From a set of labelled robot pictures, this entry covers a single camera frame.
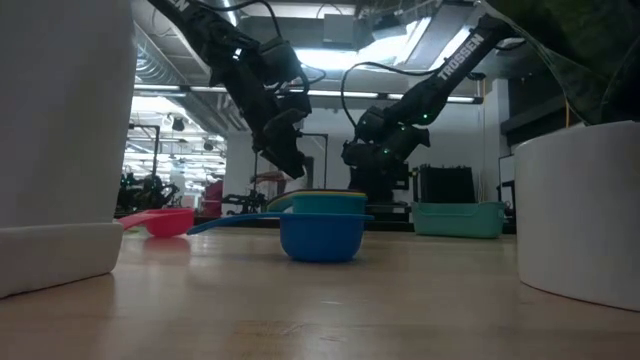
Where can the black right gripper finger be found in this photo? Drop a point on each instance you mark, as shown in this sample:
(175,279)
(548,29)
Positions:
(390,185)
(362,185)

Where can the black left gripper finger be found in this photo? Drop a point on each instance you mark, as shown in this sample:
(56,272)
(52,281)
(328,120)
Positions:
(290,145)
(270,145)

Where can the yellow measuring cup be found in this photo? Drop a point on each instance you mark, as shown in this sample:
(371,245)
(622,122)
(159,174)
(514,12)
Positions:
(330,194)

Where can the teal measuring cup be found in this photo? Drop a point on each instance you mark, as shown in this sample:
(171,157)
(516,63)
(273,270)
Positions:
(330,205)

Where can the blue measuring cup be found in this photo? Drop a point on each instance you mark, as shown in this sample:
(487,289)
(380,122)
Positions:
(320,240)

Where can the teal plastic basket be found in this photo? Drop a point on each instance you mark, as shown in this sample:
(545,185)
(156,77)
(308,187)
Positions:
(457,220)

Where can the red measuring cup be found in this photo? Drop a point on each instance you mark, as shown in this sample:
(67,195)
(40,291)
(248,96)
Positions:
(167,222)

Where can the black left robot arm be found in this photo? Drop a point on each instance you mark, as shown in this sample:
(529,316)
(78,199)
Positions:
(215,40)

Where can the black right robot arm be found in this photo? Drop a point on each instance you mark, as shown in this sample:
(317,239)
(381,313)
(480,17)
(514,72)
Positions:
(450,70)

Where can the large black monitor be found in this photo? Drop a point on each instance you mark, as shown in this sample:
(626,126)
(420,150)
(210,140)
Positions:
(446,184)

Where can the long ceiling light fixture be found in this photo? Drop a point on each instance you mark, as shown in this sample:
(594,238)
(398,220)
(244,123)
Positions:
(340,93)

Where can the magenta chair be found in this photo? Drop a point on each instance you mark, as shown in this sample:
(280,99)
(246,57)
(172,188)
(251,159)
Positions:
(213,200)

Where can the distant black robot station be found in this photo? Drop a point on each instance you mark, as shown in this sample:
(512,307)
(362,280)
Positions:
(147,192)

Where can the white round planter pot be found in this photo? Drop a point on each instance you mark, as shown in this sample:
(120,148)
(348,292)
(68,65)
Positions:
(580,215)

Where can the white hexagonal planter pot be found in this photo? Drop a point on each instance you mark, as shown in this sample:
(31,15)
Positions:
(60,150)

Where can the green snake plant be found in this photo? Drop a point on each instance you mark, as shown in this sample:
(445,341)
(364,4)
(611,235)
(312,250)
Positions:
(590,45)

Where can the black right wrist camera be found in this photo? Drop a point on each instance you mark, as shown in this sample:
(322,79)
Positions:
(375,125)

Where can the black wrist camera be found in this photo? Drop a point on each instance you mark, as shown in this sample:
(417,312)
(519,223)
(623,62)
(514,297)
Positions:
(280,60)
(375,125)

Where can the black metal frame rig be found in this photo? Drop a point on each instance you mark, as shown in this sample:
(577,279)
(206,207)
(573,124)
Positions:
(326,160)

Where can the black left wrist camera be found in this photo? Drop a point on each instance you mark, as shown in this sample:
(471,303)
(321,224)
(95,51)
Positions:
(280,60)

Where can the silver ceiling duct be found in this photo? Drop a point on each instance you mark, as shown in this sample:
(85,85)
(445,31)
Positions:
(231,12)

